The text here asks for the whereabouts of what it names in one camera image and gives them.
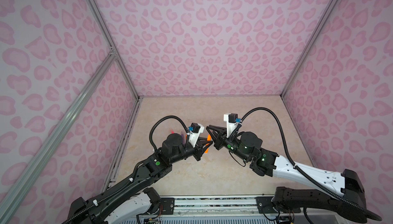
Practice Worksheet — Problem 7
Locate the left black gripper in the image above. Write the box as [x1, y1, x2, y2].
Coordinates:
[170, 136, 212, 166]

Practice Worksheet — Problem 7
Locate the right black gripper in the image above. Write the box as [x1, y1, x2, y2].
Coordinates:
[205, 127, 251, 163]

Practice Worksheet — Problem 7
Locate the orange highlighter pen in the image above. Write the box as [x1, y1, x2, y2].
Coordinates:
[204, 135, 212, 153]

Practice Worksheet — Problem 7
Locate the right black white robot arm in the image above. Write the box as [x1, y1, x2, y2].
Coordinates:
[207, 126, 374, 224]

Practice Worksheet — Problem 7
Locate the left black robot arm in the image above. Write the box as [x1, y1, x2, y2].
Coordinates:
[64, 134, 213, 224]

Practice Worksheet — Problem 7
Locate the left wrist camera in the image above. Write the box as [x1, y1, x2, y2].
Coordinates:
[187, 123, 205, 148]

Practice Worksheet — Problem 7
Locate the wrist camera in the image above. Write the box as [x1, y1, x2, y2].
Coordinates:
[224, 113, 242, 141]
[187, 123, 205, 148]

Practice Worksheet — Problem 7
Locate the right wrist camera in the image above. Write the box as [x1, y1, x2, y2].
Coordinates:
[224, 113, 242, 141]

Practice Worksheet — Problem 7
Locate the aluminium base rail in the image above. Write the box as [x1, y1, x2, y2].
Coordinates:
[122, 195, 354, 224]

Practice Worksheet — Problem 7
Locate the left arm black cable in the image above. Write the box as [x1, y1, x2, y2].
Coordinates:
[61, 115, 189, 224]

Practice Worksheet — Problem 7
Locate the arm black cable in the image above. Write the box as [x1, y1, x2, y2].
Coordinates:
[61, 115, 189, 224]
[233, 107, 383, 222]

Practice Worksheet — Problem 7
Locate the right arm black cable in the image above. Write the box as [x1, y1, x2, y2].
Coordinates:
[233, 107, 383, 222]

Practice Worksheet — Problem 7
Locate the diagonal aluminium frame bar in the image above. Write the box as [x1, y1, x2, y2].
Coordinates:
[1, 53, 117, 224]

